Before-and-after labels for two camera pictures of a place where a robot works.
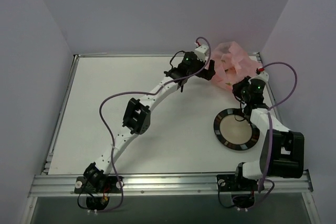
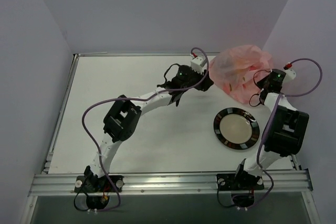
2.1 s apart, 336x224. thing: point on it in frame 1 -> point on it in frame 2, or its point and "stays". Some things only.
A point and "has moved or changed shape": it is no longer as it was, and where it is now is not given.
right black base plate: x=235 y=183 stays
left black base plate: x=98 y=184 stays
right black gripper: x=238 y=87 -> x=262 y=83
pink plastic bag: x=232 y=64 has moved or changed shape
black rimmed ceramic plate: x=233 y=130 stays
